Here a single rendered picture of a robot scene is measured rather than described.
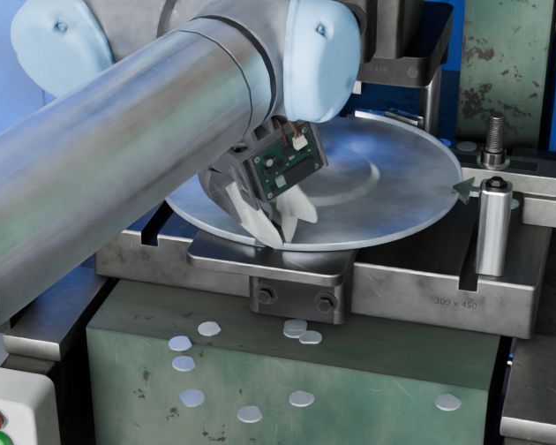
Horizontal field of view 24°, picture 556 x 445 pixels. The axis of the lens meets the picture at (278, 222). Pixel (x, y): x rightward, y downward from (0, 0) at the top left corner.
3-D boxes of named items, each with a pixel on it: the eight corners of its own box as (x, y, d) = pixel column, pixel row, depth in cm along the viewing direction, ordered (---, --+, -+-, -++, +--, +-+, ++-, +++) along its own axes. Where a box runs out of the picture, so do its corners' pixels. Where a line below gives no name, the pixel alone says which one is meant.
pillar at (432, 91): (434, 151, 138) (442, 27, 131) (414, 148, 139) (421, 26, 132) (438, 142, 140) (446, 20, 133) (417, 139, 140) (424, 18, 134)
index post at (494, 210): (502, 277, 121) (511, 187, 116) (470, 273, 122) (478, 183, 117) (506, 263, 123) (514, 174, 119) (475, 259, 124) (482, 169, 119)
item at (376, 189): (481, 131, 132) (481, 124, 132) (435, 272, 108) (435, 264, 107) (213, 101, 139) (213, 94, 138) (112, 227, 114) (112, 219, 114)
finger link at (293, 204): (313, 269, 107) (283, 185, 102) (276, 239, 112) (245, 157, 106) (343, 249, 108) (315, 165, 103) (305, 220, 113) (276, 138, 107)
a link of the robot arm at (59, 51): (128, 33, 76) (221, -65, 82) (-18, 1, 81) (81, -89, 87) (155, 133, 81) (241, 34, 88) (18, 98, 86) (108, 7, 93)
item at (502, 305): (531, 341, 122) (537, 288, 120) (93, 275, 133) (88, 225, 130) (558, 199, 148) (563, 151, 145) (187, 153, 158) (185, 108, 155)
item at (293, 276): (338, 403, 113) (341, 272, 107) (187, 378, 116) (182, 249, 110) (392, 262, 134) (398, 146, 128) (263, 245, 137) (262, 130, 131)
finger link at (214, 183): (226, 233, 106) (192, 150, 101) (216, 225, 108) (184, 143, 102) (272, 203, 108) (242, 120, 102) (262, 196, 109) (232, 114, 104)
